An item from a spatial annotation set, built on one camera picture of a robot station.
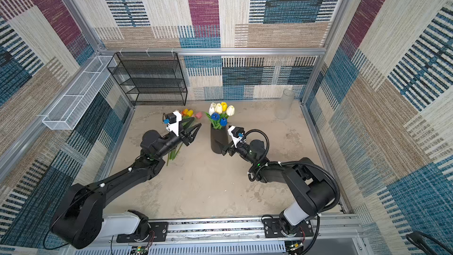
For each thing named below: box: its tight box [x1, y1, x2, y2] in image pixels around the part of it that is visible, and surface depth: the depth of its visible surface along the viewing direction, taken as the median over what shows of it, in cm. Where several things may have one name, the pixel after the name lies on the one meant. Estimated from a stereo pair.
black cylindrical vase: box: [210, 122, 229, 155], surface depth 90 cm
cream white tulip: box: [225, 105, 236, 117], surface depth 77 cm
